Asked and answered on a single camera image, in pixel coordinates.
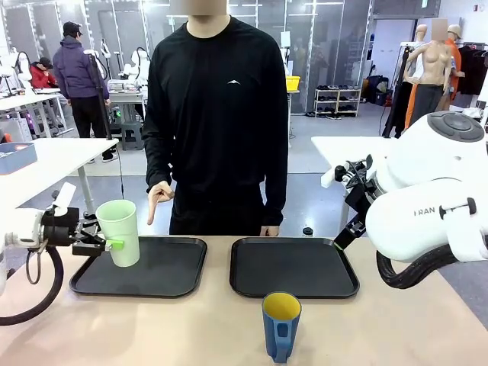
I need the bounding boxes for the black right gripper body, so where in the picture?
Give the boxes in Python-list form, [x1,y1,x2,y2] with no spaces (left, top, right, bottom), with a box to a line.
[344,181,377,224]

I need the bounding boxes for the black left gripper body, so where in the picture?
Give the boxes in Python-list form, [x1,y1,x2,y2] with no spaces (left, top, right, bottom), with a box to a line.
[41,207,82,247]

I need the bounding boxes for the light green plastic cup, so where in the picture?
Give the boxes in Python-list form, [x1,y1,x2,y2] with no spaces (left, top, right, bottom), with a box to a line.
[95,199,141,268]

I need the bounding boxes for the person right forearm black sleeve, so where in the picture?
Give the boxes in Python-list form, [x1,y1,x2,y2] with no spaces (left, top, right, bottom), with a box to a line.
[144,121,173,194]

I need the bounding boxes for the person left forearm black sleeve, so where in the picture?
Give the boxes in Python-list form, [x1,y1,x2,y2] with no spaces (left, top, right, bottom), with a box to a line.
[260,152,287,228]

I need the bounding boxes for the person right hand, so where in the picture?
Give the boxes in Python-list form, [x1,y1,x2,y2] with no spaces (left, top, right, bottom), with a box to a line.
[146,180,176,226]

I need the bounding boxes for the white side table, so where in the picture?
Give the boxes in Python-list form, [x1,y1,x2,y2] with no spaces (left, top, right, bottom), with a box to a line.
[311,136,400,180]
[0,137,120,210]

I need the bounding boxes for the black plastic tray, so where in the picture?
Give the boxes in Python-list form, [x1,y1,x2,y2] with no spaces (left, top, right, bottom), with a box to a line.
[69,235,208,298]
[230,236,361,300]

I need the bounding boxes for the blue shallow box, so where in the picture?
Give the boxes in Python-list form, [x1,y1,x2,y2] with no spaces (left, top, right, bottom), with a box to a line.
[0,142,38,176]

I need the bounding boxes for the grey step stool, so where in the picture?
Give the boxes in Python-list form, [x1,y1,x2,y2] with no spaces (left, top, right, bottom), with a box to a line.
[120,122,145,151]

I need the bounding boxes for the white shoe rack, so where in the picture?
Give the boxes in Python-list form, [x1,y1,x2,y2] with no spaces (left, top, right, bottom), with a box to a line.
[314,87,361,118]

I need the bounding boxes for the blue mug yellow inside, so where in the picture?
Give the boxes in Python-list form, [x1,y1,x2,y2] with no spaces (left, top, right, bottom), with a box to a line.
[261,291,303,364]

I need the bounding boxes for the white background workbench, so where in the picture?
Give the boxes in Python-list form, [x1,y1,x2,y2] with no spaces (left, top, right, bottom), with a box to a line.
[0,90,70,139]

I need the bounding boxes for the bare tan mannequin grey trousers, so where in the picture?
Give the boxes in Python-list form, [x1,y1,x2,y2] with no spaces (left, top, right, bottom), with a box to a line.
[403,18,455,133]

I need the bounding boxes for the person in red jacket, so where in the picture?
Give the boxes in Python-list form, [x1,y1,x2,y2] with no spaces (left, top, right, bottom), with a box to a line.
[29,56,59,90]

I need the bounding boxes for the person in purple jacket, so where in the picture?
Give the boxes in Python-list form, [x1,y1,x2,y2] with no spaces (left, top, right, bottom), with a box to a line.
[52,21,116,164]

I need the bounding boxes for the person torso black shirt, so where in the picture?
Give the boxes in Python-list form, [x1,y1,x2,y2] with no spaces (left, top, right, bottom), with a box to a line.
[141,0,290,236]

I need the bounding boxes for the mannequin in orange clothes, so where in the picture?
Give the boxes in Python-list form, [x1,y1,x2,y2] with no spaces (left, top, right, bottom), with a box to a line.
[403,24,465,130]

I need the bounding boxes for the rack of black clothes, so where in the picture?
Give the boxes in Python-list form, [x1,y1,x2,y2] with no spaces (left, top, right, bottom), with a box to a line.
[456,42,488,96]

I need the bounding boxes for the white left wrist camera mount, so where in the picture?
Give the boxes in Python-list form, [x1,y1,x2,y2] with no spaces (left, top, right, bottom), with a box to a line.
[50,181,78,210]

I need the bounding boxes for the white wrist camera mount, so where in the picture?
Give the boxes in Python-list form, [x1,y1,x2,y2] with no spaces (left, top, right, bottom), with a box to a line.
[320,153,377,189]
[50,181,78,210]

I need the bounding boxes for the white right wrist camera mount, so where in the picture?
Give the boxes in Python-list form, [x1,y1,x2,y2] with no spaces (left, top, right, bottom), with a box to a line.
[320,153,377,189]

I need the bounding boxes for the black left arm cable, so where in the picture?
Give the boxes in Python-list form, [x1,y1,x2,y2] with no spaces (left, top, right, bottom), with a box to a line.
[0,239,65,326]

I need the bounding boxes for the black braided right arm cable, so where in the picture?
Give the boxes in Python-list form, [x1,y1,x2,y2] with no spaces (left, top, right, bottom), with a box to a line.
[376,243,458,290]

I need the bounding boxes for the white strap black clasp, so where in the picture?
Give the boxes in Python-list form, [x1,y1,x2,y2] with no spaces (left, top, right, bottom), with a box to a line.
[438,197,488,262]

